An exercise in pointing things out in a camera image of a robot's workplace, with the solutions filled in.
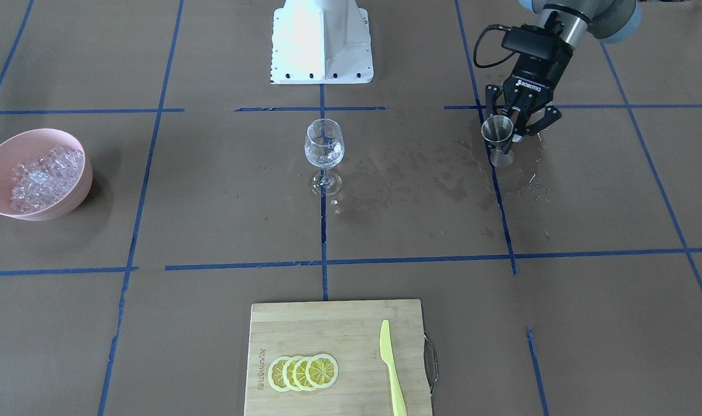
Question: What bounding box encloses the lemon slice nearest front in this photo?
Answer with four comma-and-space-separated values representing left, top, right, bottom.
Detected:
269, 356, 292, 392

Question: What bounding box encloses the bamboo cutting board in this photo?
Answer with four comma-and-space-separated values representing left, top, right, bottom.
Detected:
243, 299, 433, 415

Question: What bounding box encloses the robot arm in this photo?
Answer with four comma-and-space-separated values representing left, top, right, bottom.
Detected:
485, 1, 643, 136

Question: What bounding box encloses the pink bowl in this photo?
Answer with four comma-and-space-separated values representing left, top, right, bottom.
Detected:
0, 128, 92, 221

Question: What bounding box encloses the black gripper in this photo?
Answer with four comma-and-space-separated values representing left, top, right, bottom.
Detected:
485, 49, 572, 136

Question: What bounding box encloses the clear wine glass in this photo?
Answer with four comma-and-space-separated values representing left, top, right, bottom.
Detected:
304, 118, 345, 196

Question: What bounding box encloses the steel cocktail jigger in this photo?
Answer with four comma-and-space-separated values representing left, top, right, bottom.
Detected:
481, 115, 514, 168

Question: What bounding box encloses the lemon slice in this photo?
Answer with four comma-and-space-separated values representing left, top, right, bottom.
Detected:
305, 353, 339, 389
292, 357, 317, 391
269, 356, 292, 392
282, 355, 305, 391

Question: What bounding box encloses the black camera wrist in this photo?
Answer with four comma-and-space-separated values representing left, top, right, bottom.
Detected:
501, 25, 568, 60

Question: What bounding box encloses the pile of clear ice cubes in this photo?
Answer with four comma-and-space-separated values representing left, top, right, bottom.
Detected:
9, 146, 85, 214

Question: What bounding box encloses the yellow plastic knife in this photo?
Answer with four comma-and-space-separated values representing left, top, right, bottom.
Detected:
379, 319, 408, 415

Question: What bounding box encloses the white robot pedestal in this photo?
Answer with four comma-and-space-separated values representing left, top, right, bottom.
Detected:
270, 1, 374, 85

